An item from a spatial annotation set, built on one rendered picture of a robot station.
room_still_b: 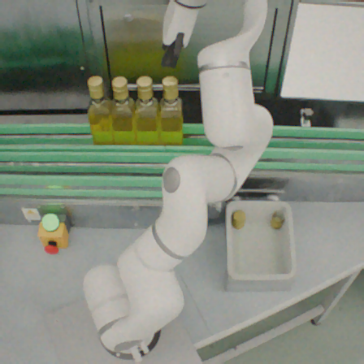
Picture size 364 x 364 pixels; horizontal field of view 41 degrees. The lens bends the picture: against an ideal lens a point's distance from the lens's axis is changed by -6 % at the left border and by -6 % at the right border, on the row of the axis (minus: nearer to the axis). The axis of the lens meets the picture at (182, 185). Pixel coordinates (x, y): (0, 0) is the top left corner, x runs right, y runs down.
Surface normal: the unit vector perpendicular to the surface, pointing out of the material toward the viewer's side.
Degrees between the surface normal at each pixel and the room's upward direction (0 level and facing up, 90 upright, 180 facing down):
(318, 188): 90
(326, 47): 90
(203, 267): 0
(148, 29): 90
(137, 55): 90
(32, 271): 0
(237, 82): 36
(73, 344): 3
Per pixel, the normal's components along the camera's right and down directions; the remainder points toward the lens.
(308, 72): -0.02, 0.83
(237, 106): 0.25, -0.03
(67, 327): -0.05, -0.53
